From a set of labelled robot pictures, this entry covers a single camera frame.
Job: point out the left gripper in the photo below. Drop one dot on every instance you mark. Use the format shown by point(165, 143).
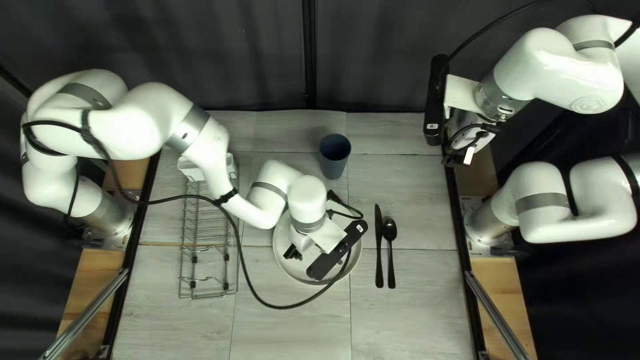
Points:
point(322, 237)

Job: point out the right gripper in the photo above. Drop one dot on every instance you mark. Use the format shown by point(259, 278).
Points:
point(462, 115)

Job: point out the pale round plate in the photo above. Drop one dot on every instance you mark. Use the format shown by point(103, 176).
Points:
point(290, 269)

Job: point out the black knife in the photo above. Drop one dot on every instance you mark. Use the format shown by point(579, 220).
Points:
point(378, 250)

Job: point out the black spoon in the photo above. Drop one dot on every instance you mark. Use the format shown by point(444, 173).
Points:
point(389, 230)

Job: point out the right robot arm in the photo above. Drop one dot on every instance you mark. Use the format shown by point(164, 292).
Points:
point(550, 65)

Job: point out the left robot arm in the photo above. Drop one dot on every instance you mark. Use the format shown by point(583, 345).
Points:
point(140, 120)

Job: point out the dark blue cup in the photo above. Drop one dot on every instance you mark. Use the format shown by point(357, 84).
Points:
point(334, 162)

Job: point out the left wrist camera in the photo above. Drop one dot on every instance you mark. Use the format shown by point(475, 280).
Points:
point(340, 252)

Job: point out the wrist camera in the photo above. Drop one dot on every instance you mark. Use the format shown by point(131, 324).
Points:
point(340, 252)
point(436, 100)

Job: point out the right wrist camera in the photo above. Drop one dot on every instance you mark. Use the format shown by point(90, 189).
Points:
point(436, 100)

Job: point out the black frame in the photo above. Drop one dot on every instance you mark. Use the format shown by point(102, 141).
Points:
point(309, 50)

